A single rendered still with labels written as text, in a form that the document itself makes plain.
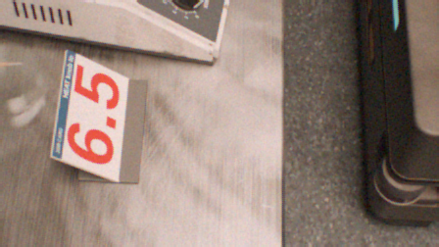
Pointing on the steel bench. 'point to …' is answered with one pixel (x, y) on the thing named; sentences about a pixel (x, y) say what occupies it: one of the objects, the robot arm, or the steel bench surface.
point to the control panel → (207, 27)
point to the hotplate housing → (111, 26)
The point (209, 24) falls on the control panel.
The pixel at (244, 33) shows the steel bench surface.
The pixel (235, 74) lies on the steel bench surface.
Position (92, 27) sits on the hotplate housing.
